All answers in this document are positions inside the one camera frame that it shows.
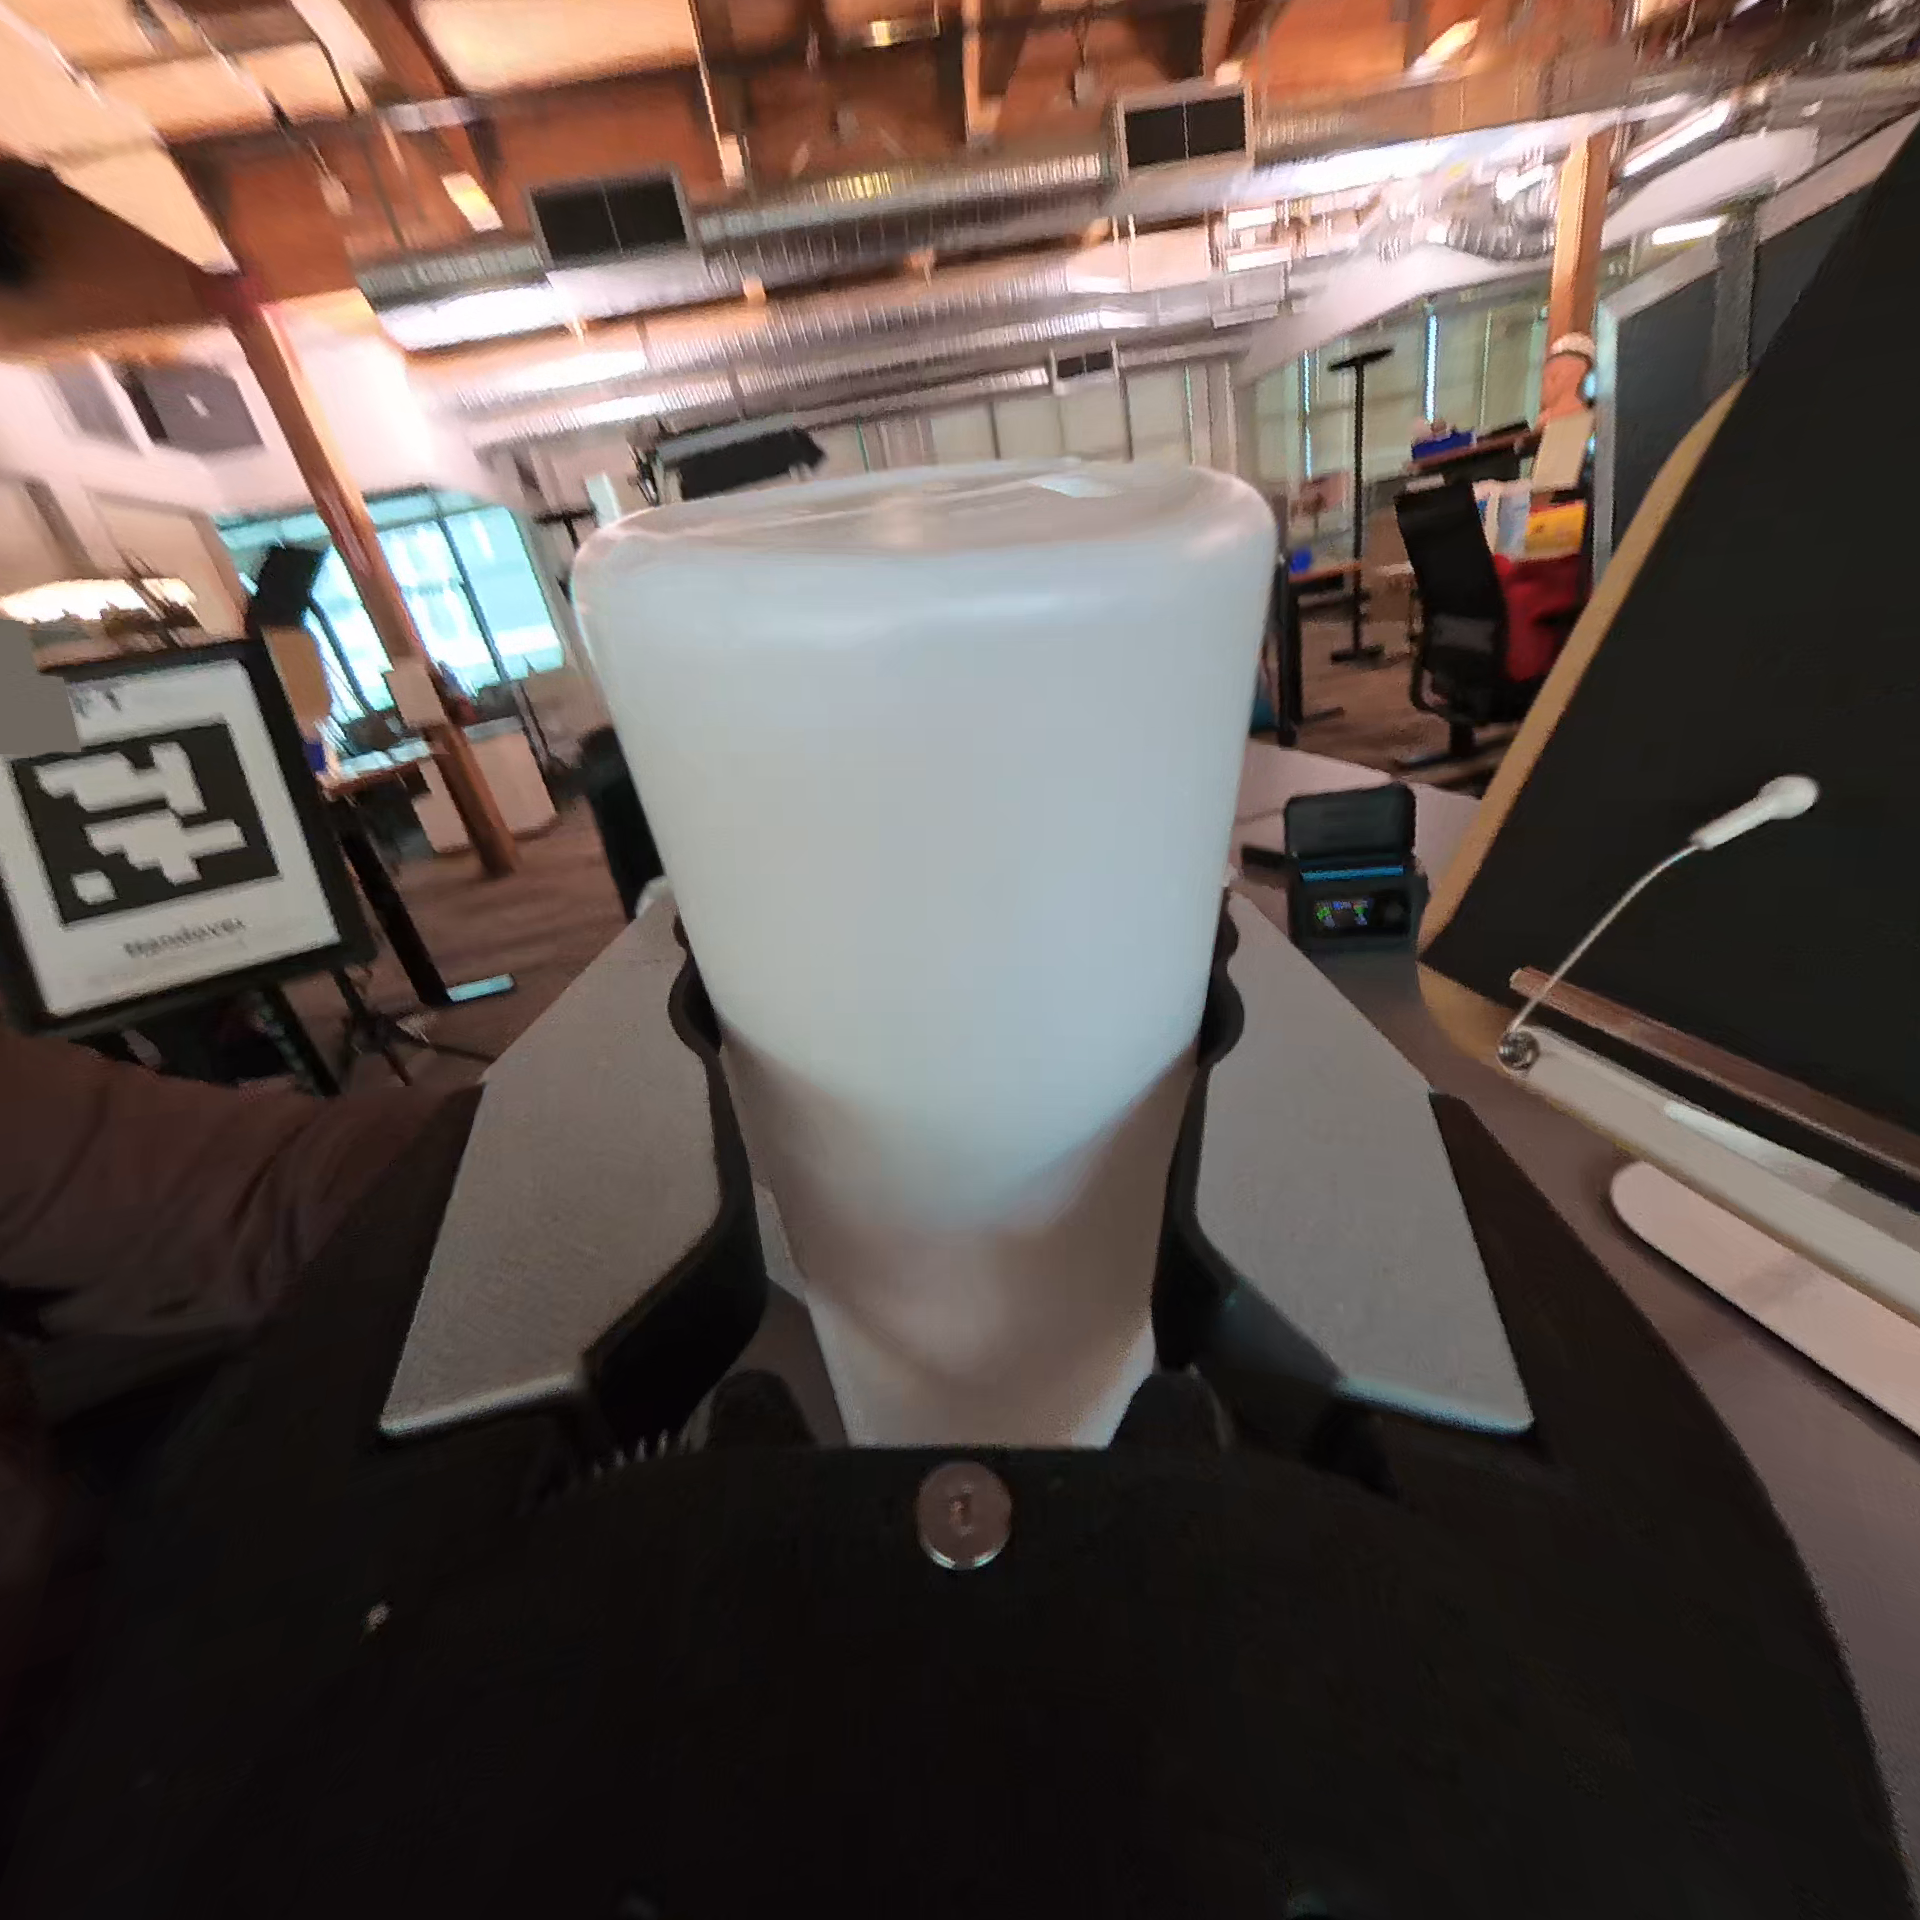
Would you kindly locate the wooden support post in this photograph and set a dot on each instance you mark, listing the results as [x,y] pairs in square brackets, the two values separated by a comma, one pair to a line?
[369,586]

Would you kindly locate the black wooden-framed book stand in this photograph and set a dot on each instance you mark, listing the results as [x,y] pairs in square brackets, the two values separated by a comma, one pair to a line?
[1724,675]

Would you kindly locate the red jacket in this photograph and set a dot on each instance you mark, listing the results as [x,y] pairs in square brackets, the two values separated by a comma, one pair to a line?
[1538,617]

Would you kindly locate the black softbox light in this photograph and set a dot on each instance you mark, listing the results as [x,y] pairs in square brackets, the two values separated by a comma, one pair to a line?
[733,458]

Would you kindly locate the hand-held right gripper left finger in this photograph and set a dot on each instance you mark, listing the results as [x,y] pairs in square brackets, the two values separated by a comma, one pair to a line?
[569,1201]

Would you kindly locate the black office chair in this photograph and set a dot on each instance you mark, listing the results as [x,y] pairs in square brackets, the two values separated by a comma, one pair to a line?
[1446,599]

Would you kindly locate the fiducial marker sign board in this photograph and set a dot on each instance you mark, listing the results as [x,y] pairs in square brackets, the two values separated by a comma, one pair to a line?
[148,839]

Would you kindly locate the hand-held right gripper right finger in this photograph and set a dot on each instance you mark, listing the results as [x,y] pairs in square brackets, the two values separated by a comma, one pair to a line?
[1336,1201]

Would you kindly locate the yellow box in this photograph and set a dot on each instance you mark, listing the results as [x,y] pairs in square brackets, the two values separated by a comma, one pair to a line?
[1557,531]

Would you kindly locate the black charging case with screen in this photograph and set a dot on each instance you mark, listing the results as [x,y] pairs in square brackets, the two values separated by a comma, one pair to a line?
[1348,839]

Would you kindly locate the white flat stand base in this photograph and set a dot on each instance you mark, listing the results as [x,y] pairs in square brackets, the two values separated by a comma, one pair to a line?
[1770,1291]

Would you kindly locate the white plastic bottle black cap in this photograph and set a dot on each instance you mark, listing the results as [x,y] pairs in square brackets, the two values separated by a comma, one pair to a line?
[930,781]

